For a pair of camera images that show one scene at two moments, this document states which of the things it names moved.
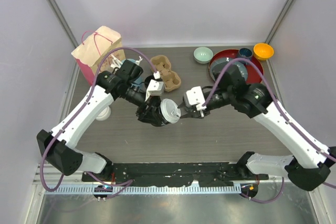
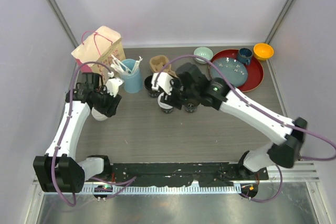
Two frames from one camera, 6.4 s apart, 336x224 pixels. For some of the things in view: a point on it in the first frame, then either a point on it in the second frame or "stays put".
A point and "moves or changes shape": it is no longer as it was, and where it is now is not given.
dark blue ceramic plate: (239, 66) stays put
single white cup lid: (169, 110) moves or changes shape
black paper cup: (163, 120) to (169, 110)
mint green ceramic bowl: (202, 55) stays put
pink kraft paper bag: (89, 54) stays put
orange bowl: (263, 51) stays put
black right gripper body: (204, 110) to (179, 94)
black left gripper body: (142, 112) to (106, 103)
